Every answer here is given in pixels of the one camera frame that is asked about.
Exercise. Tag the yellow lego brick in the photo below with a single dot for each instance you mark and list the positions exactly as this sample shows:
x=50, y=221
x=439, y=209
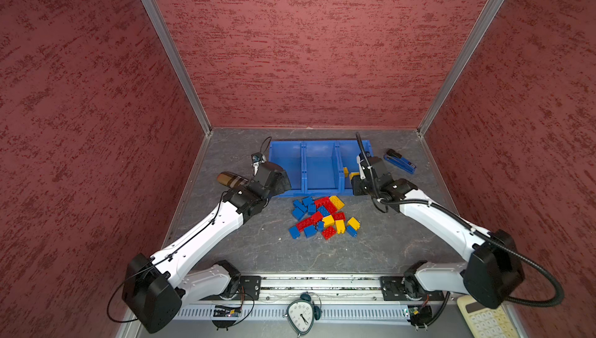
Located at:
x=337, y=203
x=328, y=221

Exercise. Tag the aluminium rail frame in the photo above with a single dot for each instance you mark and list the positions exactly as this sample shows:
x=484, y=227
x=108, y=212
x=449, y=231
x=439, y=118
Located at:
x=345, y=298

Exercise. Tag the red lego brick bottom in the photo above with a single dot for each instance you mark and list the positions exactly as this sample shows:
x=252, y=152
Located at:
x=329, y=232

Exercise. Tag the long red lego top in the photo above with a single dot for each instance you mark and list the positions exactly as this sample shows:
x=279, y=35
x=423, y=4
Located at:
x=325, y=203

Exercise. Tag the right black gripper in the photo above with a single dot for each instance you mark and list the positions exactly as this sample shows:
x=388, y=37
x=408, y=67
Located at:
x=355, y=183

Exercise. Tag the blue lego brick bottom left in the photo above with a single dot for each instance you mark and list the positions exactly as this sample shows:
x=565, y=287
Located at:
x=294, y=232

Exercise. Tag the plaid glasses case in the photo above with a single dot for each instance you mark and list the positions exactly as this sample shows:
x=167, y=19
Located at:
x=231, y=180

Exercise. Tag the cream calculator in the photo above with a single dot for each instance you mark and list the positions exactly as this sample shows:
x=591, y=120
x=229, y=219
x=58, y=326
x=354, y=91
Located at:
x=486, y=322

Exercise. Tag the blue three-compartment bin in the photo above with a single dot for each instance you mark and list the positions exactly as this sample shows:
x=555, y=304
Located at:
x=315, y=167

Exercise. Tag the blue black stapler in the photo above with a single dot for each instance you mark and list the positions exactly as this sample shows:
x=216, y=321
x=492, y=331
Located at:
x=396, y=159

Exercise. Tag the yellow lego brick centre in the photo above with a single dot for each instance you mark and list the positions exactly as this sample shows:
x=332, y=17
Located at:
x=328, y=221

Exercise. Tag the yellow lego brick top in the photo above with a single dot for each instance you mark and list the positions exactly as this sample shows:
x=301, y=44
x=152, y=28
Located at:
x=337, y=203

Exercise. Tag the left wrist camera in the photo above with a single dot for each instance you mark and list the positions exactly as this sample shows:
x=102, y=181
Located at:
x=256, y=160

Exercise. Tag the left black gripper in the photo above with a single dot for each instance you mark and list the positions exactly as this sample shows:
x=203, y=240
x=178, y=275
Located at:
x=279, y=188

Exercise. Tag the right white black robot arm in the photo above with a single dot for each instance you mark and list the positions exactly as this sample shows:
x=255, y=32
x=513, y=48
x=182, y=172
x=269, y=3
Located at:
x=486, y=272

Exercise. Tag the yellow legos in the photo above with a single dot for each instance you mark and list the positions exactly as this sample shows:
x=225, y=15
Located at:
x=350, y=175

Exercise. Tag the long red lego brick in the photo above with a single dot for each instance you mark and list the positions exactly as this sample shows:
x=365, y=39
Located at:
x=310, y=221

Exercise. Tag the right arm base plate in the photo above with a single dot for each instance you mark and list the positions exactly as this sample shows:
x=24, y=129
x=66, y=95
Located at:
x=395, y=289

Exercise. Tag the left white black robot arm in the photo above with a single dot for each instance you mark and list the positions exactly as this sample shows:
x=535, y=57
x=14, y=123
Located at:
x=155, y=288

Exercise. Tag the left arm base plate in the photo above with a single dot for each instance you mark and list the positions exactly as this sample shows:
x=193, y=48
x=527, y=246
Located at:
x=242, y=288

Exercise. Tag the heart-shaped white clock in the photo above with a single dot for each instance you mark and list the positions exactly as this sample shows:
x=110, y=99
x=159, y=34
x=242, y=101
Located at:
x=302, y=313

